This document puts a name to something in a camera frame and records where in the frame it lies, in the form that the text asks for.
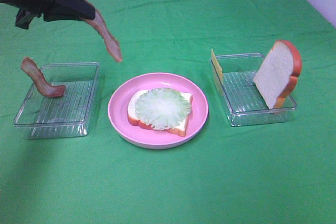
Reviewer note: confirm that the bacon strip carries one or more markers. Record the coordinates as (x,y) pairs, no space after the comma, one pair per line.
(99,24)
(29,67)

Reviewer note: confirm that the green lettuce leaf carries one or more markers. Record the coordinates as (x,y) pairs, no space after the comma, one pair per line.
(162,108)

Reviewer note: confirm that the bread slice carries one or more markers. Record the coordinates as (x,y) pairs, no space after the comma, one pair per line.
(278,74)
(181,127)

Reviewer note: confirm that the clear left plastic tray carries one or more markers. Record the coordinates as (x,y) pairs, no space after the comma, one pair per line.
(67,116)

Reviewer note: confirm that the clear plastic tray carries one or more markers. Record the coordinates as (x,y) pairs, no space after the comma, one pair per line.
(67,116)
(240,98)

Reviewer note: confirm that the pink round plate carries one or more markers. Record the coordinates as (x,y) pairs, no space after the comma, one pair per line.
(118,106)

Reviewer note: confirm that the yellow cheese slice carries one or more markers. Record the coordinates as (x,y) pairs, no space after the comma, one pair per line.
(217,66)

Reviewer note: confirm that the clear right plastic tray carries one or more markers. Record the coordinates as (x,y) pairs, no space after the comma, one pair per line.
(240,98)

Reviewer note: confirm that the green tablecloth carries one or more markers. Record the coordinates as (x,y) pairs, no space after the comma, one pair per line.
(276,173)

